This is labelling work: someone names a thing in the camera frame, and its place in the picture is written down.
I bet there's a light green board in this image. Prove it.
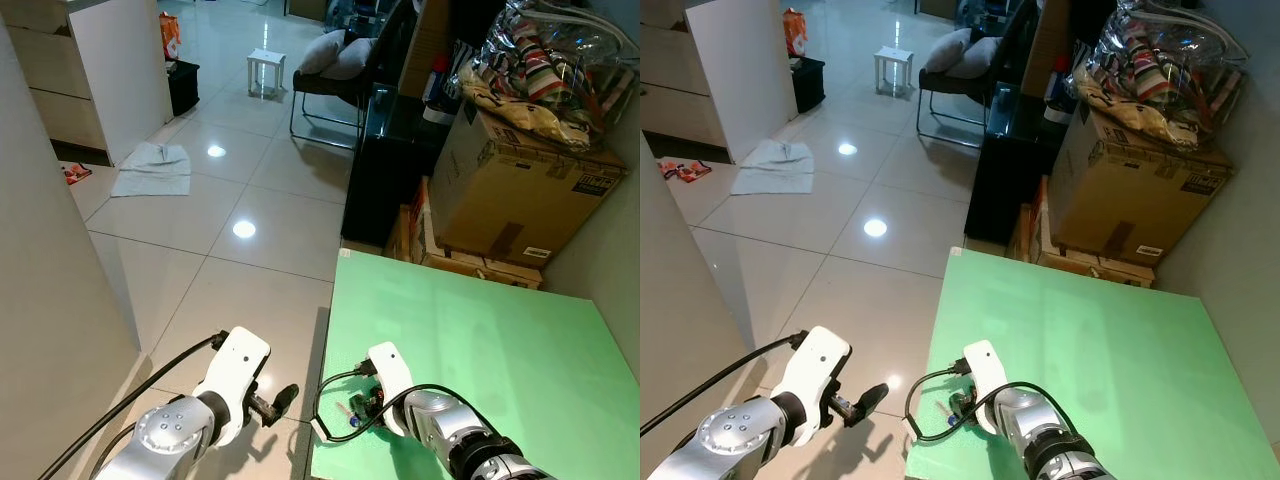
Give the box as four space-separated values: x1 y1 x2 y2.
308 248 641 480
905 245 1280 480

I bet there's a flat brown cardboard box stack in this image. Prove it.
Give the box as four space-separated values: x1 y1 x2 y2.
385 175 546 291
1005 175 1156 289

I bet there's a black cabinet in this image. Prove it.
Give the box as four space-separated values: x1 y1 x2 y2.
963 80 1076 246
340 80 471 251

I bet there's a white floor cloth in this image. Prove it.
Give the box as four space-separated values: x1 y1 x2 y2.
730 140 815 196
110 142 193 198

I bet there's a large brown cardboard box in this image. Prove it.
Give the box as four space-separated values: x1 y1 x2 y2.
1045 100 1236 266
428 100 629 269

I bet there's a black bin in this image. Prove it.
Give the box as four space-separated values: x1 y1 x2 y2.
165 58 201 116
790 55 827 113

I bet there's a small white stool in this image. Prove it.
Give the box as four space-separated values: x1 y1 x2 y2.
247 48 287 99
874 45 914 96

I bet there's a grey cushion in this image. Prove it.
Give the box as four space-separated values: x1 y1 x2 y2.
950 35 1004 79
298 30 348 76
922 28 973 73
325 38 379 81

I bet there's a white cabinet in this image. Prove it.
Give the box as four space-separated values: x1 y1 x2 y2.
65 0 176 166
683 0 801 164

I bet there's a light wooden drawer unit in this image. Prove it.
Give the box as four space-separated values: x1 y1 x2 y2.
640 0 731 151
0 0 111 156

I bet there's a brown wooden panel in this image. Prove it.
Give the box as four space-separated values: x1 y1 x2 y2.
398 0 456 101
1020 0 1073 101

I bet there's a clear plastic bag of textiles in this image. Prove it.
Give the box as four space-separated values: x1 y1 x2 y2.
455 0 641 151
1072 0 1251 151

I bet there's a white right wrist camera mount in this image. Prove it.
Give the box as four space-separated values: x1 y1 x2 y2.
963 340 1009 436
365 342 416 438

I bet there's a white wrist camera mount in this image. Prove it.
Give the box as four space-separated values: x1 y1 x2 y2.
963 340 1009 436
365 342 416 438
205 327 272 448
783 326 853 448

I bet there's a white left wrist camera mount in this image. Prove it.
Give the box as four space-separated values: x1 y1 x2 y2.
783 326 853 448
205 327 272 448

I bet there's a black metal frame chair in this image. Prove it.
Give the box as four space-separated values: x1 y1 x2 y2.
288 20 401 151
915 20 1011 151

